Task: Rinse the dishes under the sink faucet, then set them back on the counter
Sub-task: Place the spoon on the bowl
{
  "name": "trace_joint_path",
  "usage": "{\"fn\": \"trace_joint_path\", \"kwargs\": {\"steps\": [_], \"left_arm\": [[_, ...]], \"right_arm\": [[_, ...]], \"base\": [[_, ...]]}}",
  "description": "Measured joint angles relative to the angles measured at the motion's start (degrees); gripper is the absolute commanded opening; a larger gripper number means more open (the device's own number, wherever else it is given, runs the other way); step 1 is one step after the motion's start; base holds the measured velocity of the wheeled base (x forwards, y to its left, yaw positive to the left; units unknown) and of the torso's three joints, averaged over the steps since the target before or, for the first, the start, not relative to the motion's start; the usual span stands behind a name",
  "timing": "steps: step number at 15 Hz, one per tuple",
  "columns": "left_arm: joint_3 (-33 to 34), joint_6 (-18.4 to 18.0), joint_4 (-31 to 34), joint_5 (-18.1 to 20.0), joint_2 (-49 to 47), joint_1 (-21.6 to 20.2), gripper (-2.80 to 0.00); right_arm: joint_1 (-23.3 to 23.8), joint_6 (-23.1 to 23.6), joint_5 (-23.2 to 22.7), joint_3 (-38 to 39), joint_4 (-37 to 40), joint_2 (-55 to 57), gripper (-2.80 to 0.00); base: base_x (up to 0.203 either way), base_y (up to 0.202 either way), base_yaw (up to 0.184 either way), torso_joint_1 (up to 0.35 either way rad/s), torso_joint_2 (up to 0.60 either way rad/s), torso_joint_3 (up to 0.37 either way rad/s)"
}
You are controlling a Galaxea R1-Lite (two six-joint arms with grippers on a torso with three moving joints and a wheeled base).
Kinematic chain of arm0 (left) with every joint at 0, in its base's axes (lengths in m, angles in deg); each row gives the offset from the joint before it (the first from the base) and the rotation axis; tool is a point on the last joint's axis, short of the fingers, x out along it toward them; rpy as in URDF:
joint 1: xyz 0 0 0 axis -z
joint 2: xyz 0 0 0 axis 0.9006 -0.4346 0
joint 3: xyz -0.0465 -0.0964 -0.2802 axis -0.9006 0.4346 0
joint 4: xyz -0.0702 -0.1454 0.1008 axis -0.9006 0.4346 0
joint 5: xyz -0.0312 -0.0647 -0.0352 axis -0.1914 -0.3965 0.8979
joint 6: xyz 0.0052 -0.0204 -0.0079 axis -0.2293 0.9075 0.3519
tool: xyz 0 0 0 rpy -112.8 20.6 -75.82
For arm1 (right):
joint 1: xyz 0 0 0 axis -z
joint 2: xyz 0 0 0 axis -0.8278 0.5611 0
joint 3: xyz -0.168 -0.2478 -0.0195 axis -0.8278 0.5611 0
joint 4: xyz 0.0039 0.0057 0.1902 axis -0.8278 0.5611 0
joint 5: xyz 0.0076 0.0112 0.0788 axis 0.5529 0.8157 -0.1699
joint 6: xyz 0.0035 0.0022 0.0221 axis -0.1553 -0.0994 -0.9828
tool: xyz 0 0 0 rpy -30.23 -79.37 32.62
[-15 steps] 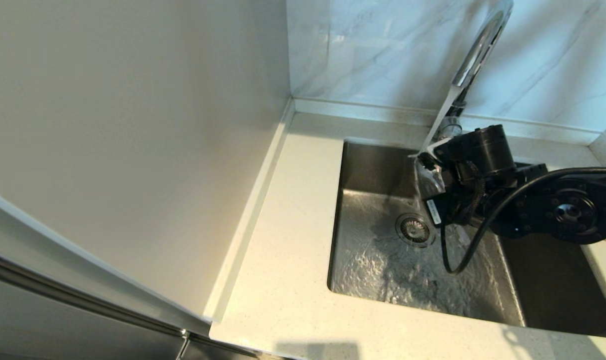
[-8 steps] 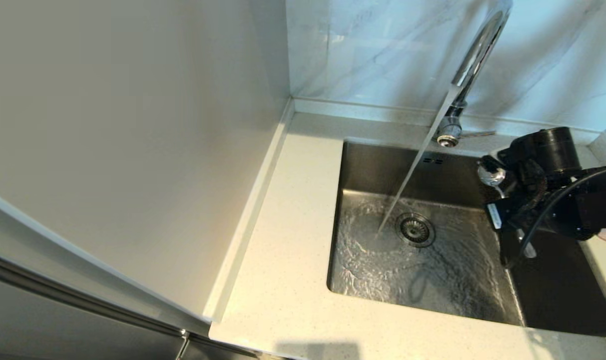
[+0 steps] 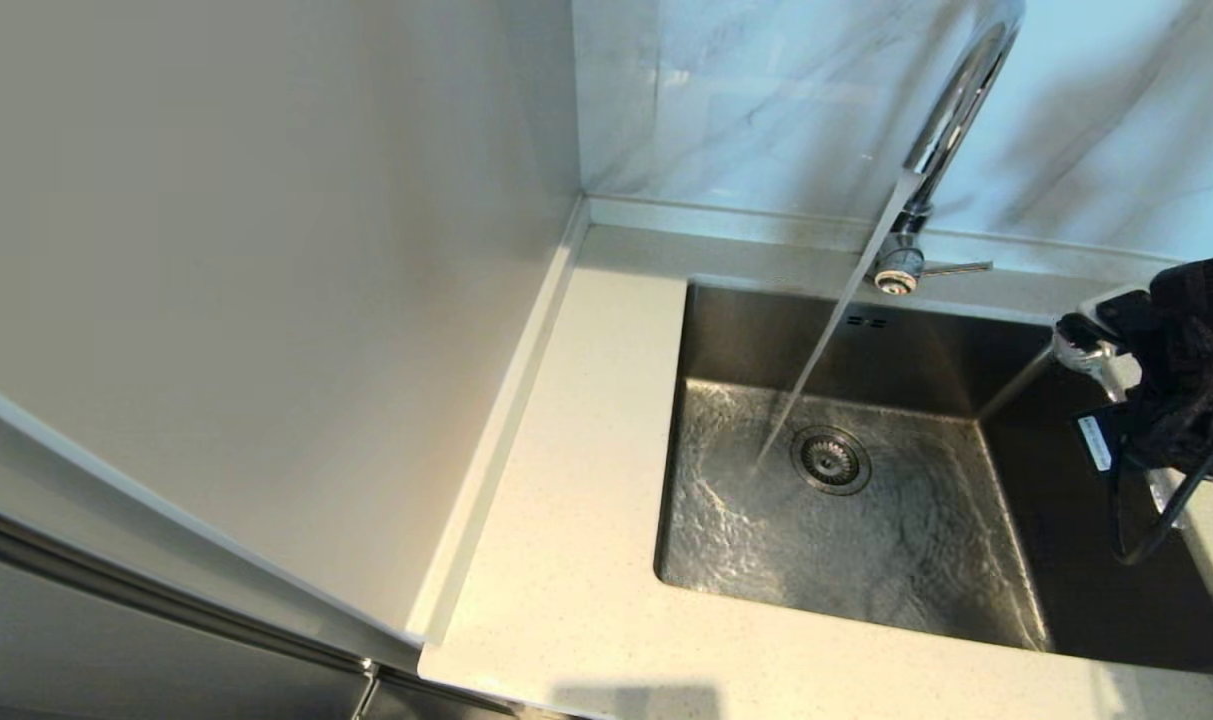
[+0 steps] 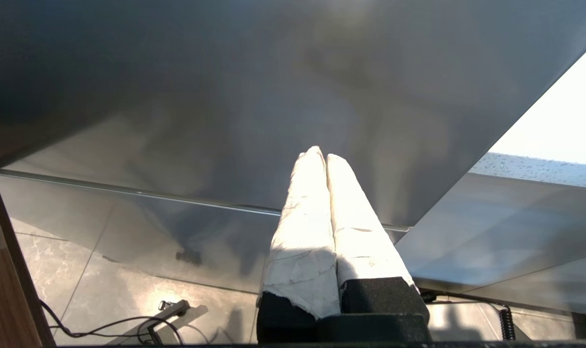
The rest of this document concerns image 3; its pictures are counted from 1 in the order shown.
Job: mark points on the chrome gooseneck faucet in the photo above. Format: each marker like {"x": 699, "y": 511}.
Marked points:
{"x": 956, "y": 100}

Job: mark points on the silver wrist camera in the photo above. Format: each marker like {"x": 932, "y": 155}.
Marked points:
{"x": 1091, "y": 365}

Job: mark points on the stainless steel sink basin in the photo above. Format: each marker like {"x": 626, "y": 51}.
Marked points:
{"x": 906, "y": 560}

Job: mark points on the white grey appliance door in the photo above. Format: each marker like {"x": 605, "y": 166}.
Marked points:
{"x": 86, "y": 640}

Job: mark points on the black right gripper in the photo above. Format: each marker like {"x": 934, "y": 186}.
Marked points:
{"x": 1126, "y": 440}

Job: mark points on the round metal drain strainer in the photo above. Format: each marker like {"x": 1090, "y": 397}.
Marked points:
{"x": 831, "y": 461}

